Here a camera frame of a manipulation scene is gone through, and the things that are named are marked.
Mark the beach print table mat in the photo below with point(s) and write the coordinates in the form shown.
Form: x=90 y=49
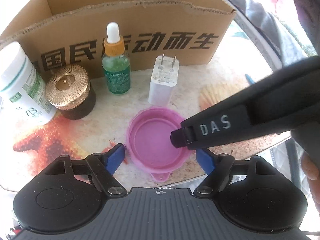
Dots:
x=25 y=148

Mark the brown cardboard box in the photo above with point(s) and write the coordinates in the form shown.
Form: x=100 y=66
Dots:
x=56 y=33

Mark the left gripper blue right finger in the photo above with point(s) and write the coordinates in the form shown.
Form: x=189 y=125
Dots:
x=206 y=159

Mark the white power adapter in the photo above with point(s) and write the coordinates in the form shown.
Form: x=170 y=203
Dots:
x=163 y=80

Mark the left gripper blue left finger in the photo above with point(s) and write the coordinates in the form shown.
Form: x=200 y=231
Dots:
x=113 y=158

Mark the gold lid dark jar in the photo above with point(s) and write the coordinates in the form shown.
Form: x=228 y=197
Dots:
x=71 y=92

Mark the white green pill bottle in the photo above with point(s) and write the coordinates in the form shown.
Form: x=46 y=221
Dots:
x=22 y=87

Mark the person's right hand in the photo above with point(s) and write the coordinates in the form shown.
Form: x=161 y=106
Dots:
x=312 y=173

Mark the pink plastic lid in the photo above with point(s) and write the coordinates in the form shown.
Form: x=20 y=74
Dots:
x=148 y=142

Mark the green dropper bottle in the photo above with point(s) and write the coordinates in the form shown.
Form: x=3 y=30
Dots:
x=115 y=62

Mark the grey floral sofa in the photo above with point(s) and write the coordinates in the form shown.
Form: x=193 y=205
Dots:
x=284 y=31

